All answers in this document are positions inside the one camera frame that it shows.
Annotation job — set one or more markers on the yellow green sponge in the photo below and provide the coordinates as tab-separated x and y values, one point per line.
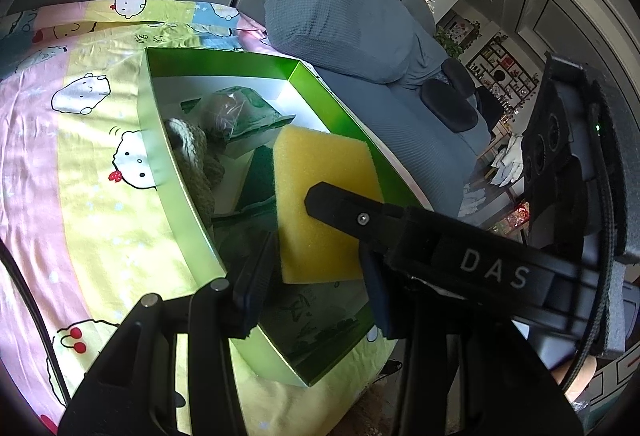
320	176

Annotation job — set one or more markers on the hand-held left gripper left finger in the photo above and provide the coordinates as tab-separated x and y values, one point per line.
260	281

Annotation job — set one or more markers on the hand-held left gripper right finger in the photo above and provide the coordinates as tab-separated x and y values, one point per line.
377	296

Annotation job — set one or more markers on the grey waffle cushion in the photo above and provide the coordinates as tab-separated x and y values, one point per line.
340	6

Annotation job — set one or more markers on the white crumpled cloth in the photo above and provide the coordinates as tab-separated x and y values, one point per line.
507	161

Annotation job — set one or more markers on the black oval pad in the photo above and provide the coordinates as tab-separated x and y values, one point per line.
447	106
457	74

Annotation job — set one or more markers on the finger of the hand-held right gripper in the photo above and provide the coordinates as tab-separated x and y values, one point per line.
350	216

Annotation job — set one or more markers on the cartoon printed blanket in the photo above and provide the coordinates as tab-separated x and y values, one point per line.
90	176

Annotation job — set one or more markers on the pale green cloth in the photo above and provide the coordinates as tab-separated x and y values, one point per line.
192	151

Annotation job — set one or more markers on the dark display shelf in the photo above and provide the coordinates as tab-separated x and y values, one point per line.
500	76

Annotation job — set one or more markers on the green cardboard box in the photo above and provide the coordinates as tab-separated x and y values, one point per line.
330	101

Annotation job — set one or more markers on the potted green plant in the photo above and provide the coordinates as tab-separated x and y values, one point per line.
452	41

